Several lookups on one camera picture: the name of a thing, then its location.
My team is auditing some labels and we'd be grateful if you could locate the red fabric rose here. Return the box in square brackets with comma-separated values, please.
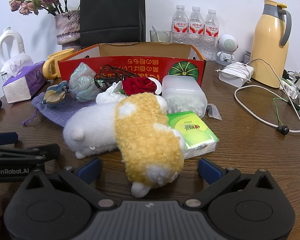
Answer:
[122, 77, 157, 97]

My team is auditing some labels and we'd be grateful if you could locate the black paper bag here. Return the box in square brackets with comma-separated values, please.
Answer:
[79, 0, 147, 48]

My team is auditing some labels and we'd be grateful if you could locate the white power strip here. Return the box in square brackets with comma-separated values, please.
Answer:
[280, 70, 300, 99]

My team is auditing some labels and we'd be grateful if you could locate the metal spoon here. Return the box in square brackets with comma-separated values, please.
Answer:
[151, 25, 163, 42]

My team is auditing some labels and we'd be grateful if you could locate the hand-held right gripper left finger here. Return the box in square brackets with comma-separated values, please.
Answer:
[20, 157, 115, 211]

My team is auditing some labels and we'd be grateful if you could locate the black pen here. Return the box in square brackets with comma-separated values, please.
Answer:
[286, 97, 300, 119]

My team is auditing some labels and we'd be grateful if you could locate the green tissue packet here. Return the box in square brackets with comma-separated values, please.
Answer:
[166, 111, 220, 160]

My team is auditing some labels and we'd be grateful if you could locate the white yellow plush toy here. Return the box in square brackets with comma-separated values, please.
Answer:
[62, 92, 187, 198]

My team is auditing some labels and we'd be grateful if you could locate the white robot figure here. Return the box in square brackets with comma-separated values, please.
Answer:
[216, 34, 239, 64]

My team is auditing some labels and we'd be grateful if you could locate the iridescent plastic bag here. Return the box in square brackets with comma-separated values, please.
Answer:
[69, 62, 100, 103]

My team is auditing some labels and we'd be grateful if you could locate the thin green cable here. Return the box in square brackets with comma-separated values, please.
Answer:
[273, 79, 290, 136]

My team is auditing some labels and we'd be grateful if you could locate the purple knitted pouch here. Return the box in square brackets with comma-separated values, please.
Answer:
[22, 92, 95, 127]

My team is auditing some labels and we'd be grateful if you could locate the clear glass cup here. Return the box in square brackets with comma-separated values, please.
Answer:
[150, 30, 172, 43]

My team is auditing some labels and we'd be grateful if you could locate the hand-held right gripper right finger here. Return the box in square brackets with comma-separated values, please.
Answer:
[184, 157, 275, 211]

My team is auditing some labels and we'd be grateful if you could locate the purple tissue box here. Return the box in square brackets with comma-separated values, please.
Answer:
[0, 53, 48, 104]

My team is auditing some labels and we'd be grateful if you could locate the purple grey ceramic vase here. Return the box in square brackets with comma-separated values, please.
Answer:
[54, 10, 81, 51]

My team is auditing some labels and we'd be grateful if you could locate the yellow thermos jug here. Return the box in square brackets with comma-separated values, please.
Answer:
[249, 0, 292, 88]

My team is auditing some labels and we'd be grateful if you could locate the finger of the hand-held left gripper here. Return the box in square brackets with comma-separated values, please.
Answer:
[0, 144, 60, 165]
[0, 132, 18, 146]

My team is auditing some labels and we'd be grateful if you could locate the black earphone cable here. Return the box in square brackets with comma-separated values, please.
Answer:
[93, 65, 140, 88]

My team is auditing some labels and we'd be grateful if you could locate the white power adapter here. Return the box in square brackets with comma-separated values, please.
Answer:
[219, 62, 255, 87]

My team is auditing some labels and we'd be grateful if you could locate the clear water bottle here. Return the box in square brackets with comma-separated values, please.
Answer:
[170, 4, 190, 44]
[187, 5, 205, 55]
[203, 8, 220, 62]

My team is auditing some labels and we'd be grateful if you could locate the orange cardboard box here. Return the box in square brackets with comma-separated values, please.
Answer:
[57, 42, 207, 87]

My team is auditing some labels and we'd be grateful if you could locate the yellow mug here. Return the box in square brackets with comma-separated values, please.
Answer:
[42, 48, 75, 80]

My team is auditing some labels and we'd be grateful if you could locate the white cable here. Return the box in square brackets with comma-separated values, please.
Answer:
[215, 58, 300, 133]

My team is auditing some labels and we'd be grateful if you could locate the clear cotton swab box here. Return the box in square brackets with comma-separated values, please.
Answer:
[162, 75, 208, 119]

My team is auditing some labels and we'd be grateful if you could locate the white detergent bottle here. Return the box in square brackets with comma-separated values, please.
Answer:
[0, 27, 25, 68]

